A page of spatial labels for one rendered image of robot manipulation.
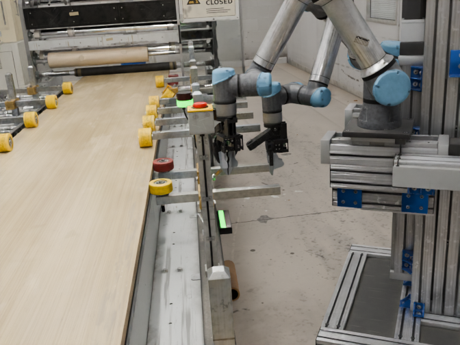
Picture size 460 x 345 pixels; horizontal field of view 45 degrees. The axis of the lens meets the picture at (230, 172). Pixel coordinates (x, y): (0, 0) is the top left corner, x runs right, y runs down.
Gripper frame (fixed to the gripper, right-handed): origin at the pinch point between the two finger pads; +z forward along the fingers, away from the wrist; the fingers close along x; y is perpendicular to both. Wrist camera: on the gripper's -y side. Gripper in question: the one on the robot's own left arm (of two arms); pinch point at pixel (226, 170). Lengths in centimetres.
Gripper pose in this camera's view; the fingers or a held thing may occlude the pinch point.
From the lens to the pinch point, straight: 190.8
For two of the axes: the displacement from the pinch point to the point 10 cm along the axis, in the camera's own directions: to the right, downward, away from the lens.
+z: 0.6, 9.5, 3.2
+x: 9.1, -1.8, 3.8
